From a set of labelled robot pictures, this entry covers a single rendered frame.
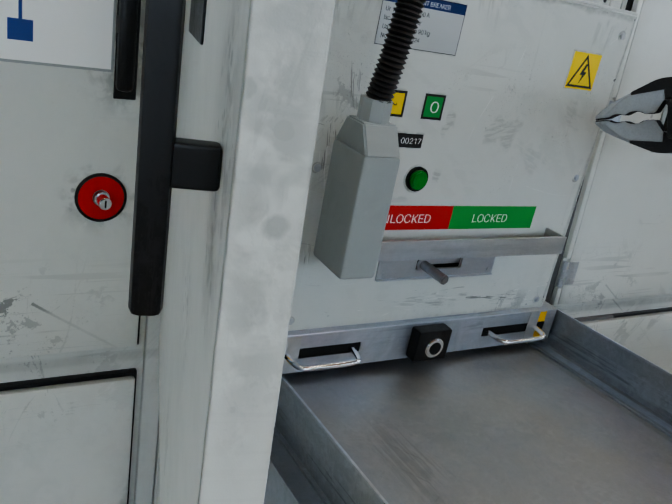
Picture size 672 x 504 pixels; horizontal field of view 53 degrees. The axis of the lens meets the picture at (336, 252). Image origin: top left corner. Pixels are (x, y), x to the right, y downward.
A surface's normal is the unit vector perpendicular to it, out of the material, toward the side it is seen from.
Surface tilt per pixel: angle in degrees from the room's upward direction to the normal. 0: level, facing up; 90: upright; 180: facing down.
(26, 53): 90
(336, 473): 90
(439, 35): 93
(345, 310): 93
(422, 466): 0
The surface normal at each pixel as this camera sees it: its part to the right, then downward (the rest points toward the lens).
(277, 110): 0.24, 0.35
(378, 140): 0.49, -0.09
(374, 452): 0.15, -0.94
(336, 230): -0.87, 0.03
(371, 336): 0.47, 0.40
